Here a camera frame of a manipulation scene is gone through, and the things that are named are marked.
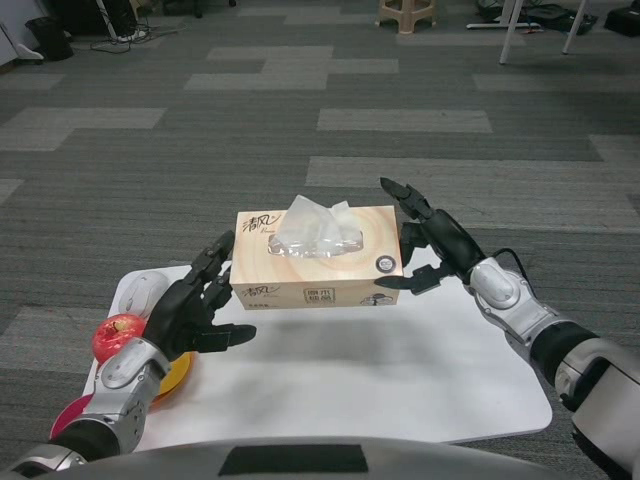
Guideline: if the white cabinet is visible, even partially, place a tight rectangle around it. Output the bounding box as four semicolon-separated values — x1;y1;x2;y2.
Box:
0;0;45;66

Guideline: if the pink plate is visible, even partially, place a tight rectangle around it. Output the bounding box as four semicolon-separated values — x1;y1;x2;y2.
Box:
49;394;95;442

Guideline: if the thick white table leg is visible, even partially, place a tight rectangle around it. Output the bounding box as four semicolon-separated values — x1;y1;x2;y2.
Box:
498;0;525;65

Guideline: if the beige plastic stool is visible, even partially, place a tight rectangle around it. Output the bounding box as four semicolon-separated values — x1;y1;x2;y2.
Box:
375;0;437;34

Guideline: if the white slanted desk leg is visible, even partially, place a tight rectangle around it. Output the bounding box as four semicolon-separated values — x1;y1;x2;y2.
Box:
96;0;121;40

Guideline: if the orange plate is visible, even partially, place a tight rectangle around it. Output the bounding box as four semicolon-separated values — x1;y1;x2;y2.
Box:
149;349;195;405

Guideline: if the black floor cable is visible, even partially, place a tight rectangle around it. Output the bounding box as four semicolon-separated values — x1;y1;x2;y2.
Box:
89;19;181;53

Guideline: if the thin white table leg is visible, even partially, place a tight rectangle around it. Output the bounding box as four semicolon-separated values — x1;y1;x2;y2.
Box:
562;0;587;55

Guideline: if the beige tissue box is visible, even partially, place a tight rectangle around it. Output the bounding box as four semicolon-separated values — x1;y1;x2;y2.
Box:
230;203;405;311

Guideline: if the black box-shaped bag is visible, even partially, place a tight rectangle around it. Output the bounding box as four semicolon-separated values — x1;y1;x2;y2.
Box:
603;7;640;37

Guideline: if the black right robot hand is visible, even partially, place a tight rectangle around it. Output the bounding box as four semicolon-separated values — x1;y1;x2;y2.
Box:
373;176;490;295

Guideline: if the black trash bin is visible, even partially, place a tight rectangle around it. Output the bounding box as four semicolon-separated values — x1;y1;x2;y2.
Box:
24;16;75;62

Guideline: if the dark flat bag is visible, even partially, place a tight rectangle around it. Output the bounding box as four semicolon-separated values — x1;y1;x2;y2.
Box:
524;0;599;34

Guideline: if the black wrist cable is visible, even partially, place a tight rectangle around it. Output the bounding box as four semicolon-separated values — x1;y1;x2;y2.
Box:
492;248;534;291

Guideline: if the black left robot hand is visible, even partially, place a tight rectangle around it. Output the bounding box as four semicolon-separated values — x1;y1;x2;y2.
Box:
143;229;259;362

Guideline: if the silver robot chest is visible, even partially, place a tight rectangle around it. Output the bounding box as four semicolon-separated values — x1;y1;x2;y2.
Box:
49;435;621;480

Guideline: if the red apple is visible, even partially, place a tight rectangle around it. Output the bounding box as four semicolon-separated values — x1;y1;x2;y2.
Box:
91;313;150;365

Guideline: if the white tissue sheet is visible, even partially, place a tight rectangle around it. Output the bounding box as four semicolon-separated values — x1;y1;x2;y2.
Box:
267;194;365;259

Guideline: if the white computer mouse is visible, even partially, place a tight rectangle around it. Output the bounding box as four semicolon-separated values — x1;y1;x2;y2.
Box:
119;272;174;321

